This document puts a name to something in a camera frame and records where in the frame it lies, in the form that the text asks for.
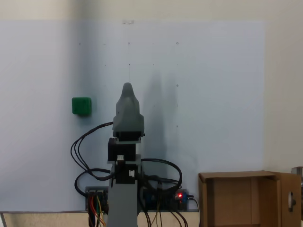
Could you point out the metal corner bracket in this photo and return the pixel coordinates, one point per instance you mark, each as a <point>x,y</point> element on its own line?
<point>297,172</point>

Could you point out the brown cardboard box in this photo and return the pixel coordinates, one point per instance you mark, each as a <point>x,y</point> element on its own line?
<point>265,201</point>

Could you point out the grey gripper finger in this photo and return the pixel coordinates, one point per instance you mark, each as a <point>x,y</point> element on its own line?
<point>127,99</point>

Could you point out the green dice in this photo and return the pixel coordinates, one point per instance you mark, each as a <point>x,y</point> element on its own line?
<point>81,106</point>

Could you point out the circuit board with blue module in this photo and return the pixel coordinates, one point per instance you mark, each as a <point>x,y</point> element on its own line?
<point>180,201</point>

